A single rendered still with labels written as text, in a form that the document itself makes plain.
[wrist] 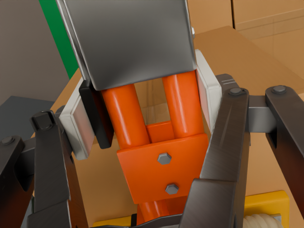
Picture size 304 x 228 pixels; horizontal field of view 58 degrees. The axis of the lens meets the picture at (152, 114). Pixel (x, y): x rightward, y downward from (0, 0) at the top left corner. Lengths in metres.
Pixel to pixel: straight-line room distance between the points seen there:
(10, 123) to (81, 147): 1.13
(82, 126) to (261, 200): 0.32
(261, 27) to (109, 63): 0.63
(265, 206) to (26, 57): 1.21
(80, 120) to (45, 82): 1.26
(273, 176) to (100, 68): 0.32
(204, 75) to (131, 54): 0.04
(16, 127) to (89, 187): 0.87
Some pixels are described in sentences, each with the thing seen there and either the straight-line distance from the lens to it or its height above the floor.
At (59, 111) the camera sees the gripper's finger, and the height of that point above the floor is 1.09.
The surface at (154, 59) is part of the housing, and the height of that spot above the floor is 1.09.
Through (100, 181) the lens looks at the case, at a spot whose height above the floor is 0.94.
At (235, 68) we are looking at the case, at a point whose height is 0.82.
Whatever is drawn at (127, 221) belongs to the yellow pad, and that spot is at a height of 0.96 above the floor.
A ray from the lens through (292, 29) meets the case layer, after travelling 0.79.
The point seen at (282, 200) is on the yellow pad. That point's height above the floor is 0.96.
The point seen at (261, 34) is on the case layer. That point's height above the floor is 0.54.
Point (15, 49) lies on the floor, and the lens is 1.42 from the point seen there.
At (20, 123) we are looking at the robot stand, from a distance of 1.28.
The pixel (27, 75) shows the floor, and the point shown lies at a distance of 1.44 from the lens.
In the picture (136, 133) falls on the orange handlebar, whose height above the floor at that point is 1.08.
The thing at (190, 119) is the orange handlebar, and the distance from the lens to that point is 0.18.
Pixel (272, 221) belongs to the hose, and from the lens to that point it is 0.39.
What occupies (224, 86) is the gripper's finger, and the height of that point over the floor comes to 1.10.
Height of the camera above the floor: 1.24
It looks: 62 degrees down
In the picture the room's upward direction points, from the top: 178 degrees clockwise
